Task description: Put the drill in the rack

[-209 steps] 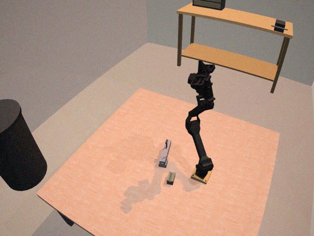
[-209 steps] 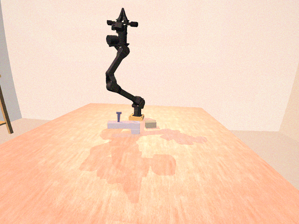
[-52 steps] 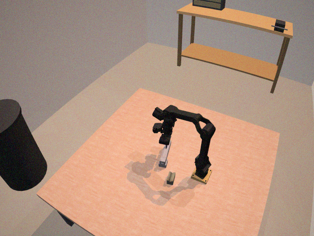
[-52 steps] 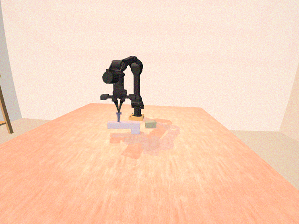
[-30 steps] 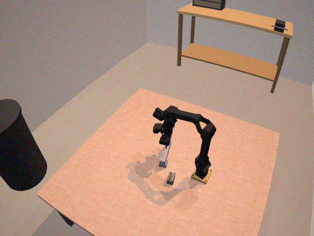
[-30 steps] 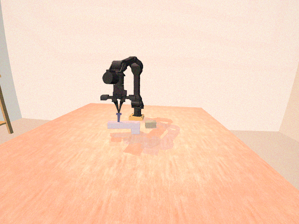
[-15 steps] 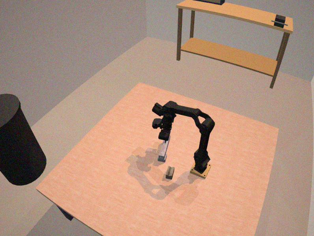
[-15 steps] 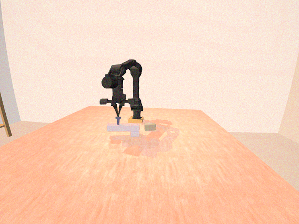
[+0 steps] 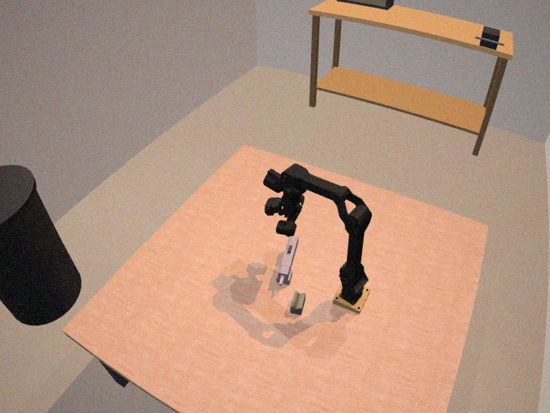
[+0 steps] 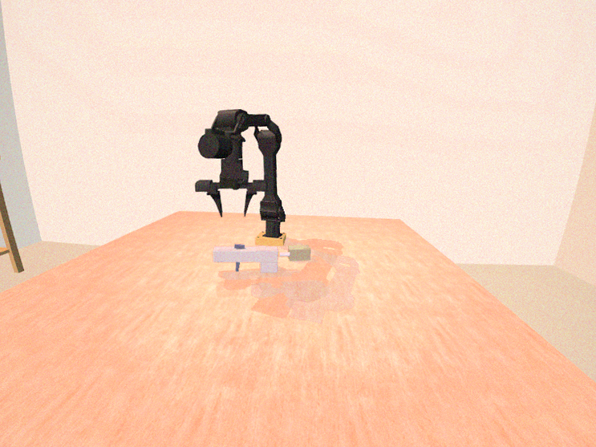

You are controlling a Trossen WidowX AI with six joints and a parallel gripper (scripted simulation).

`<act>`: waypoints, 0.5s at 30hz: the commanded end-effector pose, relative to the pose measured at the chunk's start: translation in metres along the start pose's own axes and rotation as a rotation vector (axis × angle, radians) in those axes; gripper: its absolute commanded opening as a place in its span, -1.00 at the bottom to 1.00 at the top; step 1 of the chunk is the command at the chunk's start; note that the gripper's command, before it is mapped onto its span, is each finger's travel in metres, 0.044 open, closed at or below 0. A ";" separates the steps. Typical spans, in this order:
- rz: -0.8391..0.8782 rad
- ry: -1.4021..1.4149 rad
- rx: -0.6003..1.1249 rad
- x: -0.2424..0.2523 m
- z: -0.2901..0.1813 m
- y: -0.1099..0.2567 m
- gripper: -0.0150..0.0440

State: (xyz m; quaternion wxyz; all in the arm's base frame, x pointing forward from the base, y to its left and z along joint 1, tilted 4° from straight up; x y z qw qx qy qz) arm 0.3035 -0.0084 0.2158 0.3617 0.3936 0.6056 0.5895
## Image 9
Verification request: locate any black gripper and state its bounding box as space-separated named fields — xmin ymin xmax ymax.
xmin=276 ymin=195 xmax=305 ymax=237

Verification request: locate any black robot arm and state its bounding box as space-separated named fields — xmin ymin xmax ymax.
xmin=263 ymin=163 xmax=372 ymax=306

